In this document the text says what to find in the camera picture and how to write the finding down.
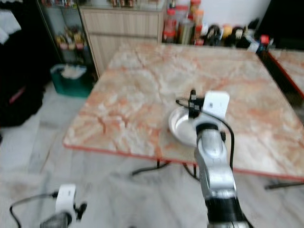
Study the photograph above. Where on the shiny steel bowl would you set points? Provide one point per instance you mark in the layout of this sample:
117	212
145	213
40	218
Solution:
180	126

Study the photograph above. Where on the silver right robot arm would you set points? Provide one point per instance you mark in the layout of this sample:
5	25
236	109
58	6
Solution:
213	166

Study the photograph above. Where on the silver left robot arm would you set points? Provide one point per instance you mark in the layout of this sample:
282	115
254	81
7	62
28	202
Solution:
57	221

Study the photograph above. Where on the black curved table leg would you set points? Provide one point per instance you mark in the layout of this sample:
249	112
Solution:
190	172
149	168

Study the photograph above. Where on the dark glass bottle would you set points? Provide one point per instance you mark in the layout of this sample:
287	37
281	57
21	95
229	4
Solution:
213	36

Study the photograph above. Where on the steel canister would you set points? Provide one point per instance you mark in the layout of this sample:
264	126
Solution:
185	32

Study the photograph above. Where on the yellow cap dark bottle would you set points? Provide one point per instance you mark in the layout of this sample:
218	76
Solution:
226	35

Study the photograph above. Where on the orange sauce bottle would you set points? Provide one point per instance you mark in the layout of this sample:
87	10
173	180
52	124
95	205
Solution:
198	27

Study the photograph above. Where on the red label plastic bottle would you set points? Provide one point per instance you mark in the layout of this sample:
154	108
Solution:
170	27

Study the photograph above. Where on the small red cap bottle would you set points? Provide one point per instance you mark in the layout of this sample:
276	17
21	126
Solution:
264	42

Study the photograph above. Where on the light wooden cabinet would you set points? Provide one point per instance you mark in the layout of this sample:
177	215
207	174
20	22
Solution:
121	33

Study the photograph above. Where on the black hanging clothes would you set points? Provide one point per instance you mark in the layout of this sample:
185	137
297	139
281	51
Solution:
19	80

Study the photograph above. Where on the white hanging cloth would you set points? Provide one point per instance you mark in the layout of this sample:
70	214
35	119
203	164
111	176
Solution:
7	26

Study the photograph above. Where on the green plastic basket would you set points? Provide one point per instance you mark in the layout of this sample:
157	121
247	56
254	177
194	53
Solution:
71	85

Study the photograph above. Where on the glass shelf rack with bottles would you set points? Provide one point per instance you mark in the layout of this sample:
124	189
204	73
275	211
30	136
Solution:
69	31

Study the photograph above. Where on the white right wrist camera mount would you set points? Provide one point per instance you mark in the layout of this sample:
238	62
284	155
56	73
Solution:
217	103

